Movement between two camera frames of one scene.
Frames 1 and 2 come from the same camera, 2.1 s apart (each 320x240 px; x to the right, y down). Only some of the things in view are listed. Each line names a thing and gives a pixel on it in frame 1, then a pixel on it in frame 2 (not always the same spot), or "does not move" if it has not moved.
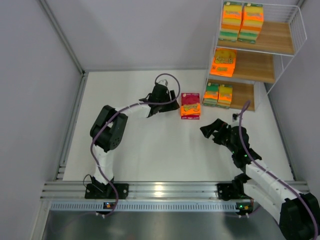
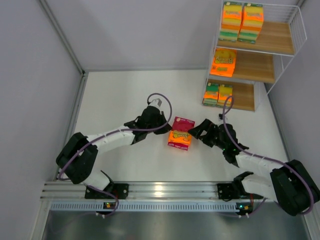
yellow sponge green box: (252, 23) does not move
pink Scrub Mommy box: (190, 106) -> (179, 136)
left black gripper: (165, 104) -> (158, 122)
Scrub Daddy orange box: (224, 63) does not move
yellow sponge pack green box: (231, 21) does not move
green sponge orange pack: (211, 95) does not move
